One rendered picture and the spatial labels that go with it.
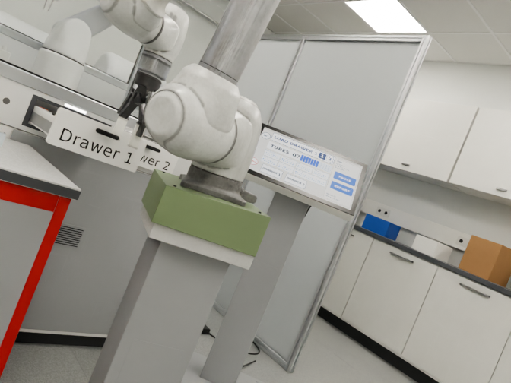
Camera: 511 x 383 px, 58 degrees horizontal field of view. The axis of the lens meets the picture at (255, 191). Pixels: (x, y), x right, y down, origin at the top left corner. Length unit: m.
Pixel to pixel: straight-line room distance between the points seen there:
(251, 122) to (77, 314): 1.20
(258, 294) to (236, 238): 0.90
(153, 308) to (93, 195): 0.76
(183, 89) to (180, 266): 0.46
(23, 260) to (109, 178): 0.72
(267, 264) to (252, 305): 0.20
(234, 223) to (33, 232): 0.49
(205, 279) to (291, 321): 1.61
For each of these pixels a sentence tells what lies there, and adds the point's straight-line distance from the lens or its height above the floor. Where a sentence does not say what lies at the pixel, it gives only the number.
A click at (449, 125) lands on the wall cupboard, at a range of 4.49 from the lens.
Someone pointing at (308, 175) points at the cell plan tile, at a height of 1.05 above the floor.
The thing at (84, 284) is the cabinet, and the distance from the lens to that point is 2.02.
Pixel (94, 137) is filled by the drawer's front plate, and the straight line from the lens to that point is 1.48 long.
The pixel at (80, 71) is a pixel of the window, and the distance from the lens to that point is 1.82.
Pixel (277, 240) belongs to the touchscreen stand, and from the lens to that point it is 2.02.
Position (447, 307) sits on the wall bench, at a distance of 3.71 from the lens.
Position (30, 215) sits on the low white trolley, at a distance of 1.22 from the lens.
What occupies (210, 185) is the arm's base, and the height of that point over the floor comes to 0.89.
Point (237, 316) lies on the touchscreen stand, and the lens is 2.09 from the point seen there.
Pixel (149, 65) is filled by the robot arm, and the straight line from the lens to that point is 1.39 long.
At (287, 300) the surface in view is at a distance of 2.84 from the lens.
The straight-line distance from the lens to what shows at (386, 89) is 2.83.
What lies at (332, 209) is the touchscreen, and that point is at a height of 0.95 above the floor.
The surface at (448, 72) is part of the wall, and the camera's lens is 5.20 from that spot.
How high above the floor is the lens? 0.95
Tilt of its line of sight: 2 degrees down
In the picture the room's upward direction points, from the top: 22 degrees clockwise
